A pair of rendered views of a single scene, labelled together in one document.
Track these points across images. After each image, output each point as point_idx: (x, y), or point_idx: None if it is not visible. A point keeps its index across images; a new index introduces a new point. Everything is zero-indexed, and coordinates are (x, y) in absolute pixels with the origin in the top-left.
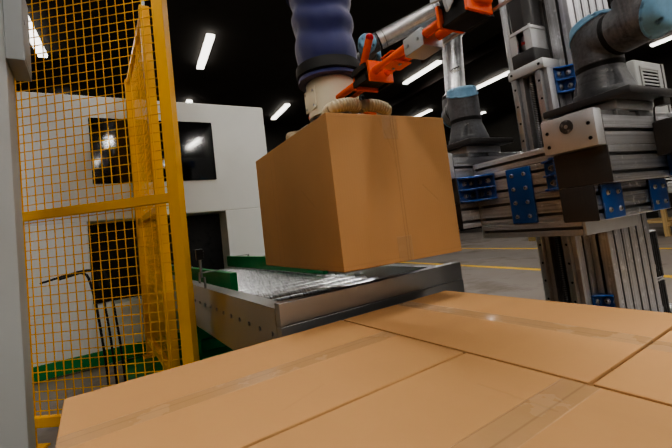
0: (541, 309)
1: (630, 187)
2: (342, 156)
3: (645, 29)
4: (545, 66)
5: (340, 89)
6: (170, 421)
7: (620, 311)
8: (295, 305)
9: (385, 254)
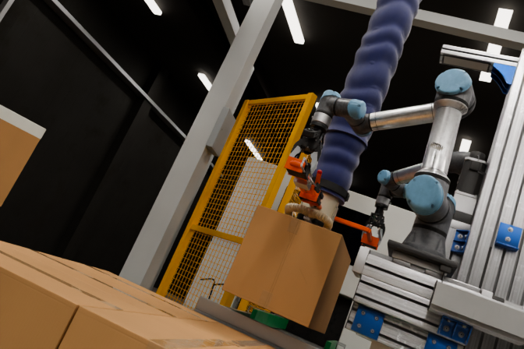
0: None
1: (400, 326)
2: (254, 230)
3: (409, 206)
4: None
5: None
6: (106, 275)
7: None
8: (207, 302)
9: (249, 294)
